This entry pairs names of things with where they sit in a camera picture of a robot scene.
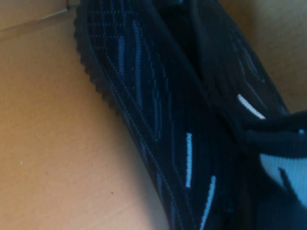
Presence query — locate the black knit sneaker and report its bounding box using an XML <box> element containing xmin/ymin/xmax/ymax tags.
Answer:
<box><xmin>73</xmin><ymin>0</ymin><xmax>307</xmax><ymax>230</ymax></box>

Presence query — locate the brown cardboard shoe box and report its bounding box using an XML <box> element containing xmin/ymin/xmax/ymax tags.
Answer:
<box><xmin>0</xmin><ymin>0</ymin><xmax>307</xmax><ymax>230</ymax></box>

